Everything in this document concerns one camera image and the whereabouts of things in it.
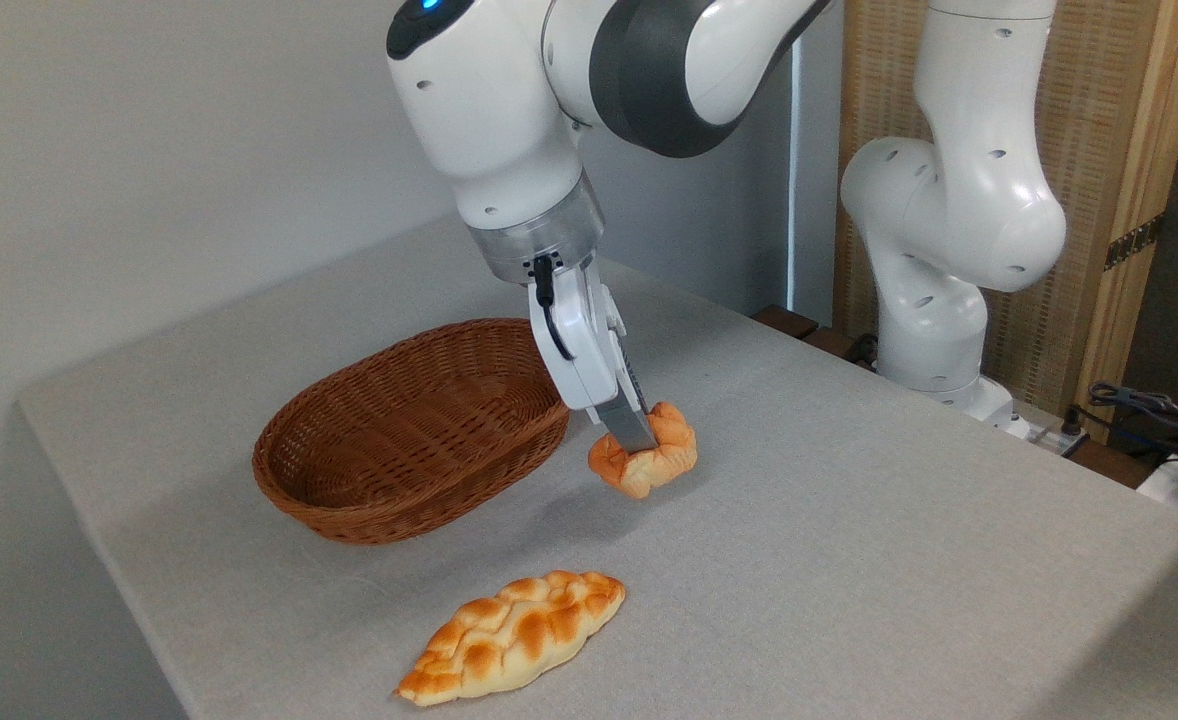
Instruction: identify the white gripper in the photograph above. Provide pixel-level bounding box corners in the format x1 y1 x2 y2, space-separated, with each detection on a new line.
527 255 661 453

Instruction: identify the round muffin-shaped bread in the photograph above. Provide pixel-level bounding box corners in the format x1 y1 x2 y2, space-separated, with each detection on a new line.
588 401 698 500

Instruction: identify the long braided bread loaf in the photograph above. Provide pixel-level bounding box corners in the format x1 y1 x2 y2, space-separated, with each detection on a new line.
393 570 627 708

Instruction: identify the brown wicker oval basket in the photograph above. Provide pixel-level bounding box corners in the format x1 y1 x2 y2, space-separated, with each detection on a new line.
252 318 572 546

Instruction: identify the metal screen hinge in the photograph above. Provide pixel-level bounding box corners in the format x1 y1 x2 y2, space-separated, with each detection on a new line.
1104 213 1165 271

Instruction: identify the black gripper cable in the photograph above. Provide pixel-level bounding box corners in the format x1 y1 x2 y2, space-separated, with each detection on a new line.
533 255 578 362

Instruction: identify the dark cable bundle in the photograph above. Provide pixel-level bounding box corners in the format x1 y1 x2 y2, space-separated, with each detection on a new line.
1087 380 1178 473

